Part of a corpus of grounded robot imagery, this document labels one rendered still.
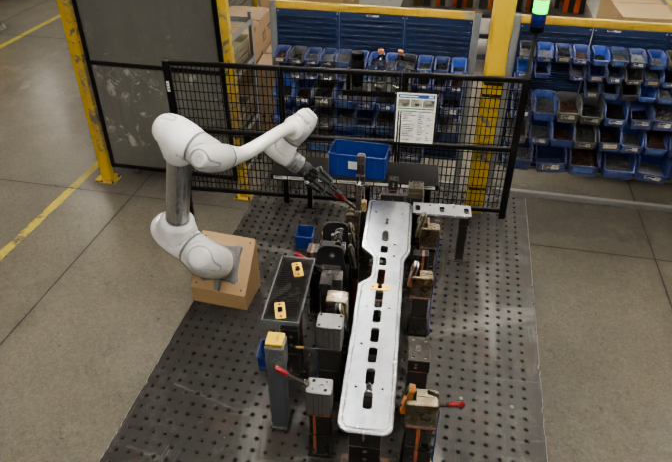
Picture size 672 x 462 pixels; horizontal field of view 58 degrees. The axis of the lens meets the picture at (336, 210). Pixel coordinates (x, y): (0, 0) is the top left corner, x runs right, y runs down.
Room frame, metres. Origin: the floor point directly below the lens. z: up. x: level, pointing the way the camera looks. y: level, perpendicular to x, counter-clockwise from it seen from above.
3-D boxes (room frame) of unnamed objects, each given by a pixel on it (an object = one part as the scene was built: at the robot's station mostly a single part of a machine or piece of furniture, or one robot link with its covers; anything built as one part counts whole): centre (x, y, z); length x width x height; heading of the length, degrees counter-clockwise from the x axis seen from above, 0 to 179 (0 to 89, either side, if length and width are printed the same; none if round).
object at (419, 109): (2.92, -0.42, 1.30); 0.23 x 0.02 x 0.31; 82
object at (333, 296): (1.79, -0.01, 0.89); 0.13 x 0.11 x 0.38; 82
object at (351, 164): (2.84, -0.12, 1.10); 0.30 x 0.17 x 0.13; 77
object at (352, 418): (1.90, -0.19, 1.00); 1.38 x 0.22 x 0.02; 172
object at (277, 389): (1.48, 0.21, 0.92); 0.08 x 0.08 x 0.44; 82
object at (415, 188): (2.64, -0.41, 0.88); 0.08 x 0.08 x 0.36; 82
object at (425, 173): (2.84, -0.11, 1.02); 0.90 x 0.22 x 0.03; 82
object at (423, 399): (1.32, -0.29, 0.88); 0.15 x 0.11 x 0.36; 82
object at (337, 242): (2.05, 0.00, 0.94); 0.18 x 0.13 x 0.49; 172
